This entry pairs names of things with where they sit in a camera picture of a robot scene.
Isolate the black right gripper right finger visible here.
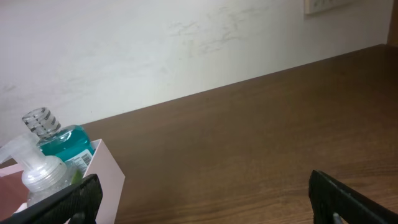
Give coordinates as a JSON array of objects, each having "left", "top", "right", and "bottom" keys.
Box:
[{"left": 308, "top": 170, "right": 397, "bottom": 224}]

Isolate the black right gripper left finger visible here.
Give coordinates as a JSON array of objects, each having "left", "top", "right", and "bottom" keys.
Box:
[{"left": 1, "top": 174, "right": 103, "bottom": 224}]

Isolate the purple pump soap bottle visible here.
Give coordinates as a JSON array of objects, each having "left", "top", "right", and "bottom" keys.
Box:
[{"left": 1, "top": 133, "right": 83, "bottom": 207}]

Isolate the teal mouthwash bottle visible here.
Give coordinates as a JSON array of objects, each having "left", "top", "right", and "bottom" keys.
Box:
[{"left": 22, "top": 107, "right": 95, "bottom": 174}]

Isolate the pink open cardboard box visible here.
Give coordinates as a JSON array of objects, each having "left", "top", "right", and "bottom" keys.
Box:
[{"left": 1, "top": 139, "right": 125, "bottom": 223}]

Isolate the white wall socket plate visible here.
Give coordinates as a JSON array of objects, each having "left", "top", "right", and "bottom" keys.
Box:
[{"left": 304, "top": 0, "right": 355, "bottom": 15}]

